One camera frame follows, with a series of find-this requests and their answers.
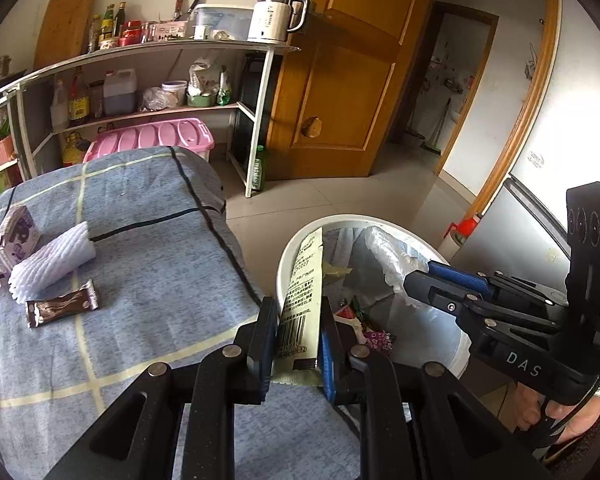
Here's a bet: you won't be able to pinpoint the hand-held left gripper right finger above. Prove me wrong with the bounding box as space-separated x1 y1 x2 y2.
318 304 552 480

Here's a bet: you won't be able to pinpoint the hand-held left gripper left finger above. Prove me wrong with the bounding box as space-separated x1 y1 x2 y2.
45 296 280 480

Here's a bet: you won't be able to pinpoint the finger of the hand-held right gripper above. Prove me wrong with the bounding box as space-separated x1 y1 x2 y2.
426 260 569 307
403 269 562 337

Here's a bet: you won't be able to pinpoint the pale yellow wrapper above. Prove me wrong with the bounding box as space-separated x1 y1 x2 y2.
271 226 325 387

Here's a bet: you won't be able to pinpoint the white trash bin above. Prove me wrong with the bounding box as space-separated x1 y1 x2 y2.
274 213 474 382

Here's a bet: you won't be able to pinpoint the person's right forearm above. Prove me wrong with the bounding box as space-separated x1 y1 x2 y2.
542 410 600 480

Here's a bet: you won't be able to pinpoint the person's right hand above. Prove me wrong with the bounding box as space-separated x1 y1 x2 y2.
511 384 600 453

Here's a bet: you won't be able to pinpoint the translucent bin liner bag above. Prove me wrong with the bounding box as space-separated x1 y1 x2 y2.
322 226 473 377

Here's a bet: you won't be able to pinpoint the red and white bottle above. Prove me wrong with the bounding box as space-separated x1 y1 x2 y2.
444 214 482 248

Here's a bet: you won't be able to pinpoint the green bottle white label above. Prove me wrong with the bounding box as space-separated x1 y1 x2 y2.
252 145 267 192

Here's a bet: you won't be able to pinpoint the brown chocolate wrapper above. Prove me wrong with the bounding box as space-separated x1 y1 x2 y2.
24 279 101 330

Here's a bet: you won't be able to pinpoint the wooden door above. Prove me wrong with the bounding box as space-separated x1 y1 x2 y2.
264 0 444 182

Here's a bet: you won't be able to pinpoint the small white foam net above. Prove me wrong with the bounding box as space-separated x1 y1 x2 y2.
8 221 97 303

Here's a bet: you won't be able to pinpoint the pink plastic storage box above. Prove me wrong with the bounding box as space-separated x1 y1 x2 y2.
82 117 216 164

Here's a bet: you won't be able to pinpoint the green plastic bowl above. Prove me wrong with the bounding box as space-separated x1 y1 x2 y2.
186 90 219 108

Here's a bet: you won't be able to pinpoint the black box appliance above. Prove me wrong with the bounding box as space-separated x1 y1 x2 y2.
239 52 274 117

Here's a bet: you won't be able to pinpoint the green spray bottle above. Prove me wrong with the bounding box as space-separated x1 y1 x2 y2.
217 65 233 107

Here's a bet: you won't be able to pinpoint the white plastic tub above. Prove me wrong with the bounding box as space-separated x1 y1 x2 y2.
160 79 189 107

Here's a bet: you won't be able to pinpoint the small purple carton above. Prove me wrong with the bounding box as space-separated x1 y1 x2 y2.
0 204 42 267

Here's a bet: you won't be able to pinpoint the crumpled clear plastic bag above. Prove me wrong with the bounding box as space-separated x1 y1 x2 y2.
139 86 171 112

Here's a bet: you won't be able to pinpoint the yellow cooking oil bottle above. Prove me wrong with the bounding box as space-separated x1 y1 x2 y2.
62 129 94 167

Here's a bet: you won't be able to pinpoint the white food bag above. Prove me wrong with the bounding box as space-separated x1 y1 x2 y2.
188 57 221 97

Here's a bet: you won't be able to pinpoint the dark liquid plastic jug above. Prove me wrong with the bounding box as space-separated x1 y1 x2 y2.
102 68 139 116

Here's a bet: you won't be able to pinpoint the dark glass jar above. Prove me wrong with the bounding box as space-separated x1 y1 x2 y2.
89 79 106 121

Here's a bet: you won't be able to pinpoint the dark soy sauce bottle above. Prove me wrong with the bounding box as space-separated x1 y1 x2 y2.
68 65 92 127

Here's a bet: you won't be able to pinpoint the white electric kettle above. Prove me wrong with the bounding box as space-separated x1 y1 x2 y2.
246 0 311 44

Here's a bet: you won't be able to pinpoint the clear plastic bottle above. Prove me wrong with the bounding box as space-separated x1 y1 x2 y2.
49 77 71 132

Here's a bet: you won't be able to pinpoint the large metal shelf rack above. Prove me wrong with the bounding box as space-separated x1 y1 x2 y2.
0 40 302 199

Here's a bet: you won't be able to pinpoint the clear storage box white lid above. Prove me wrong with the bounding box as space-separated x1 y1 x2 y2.
189 3 256 41

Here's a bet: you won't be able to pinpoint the pink utensil holder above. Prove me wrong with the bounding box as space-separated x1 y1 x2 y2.
154 20 189 41

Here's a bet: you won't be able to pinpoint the red jar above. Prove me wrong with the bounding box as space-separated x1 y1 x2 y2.
119 19 144 47

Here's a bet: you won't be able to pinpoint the kitchen knives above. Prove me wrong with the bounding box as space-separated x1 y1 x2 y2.
172 0 204 24

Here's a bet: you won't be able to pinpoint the wooden cutting board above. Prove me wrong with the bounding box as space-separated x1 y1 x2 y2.
32 0 101 72

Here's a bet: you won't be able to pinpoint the wooden door frame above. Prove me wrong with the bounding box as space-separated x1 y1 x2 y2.
431 0 564 217

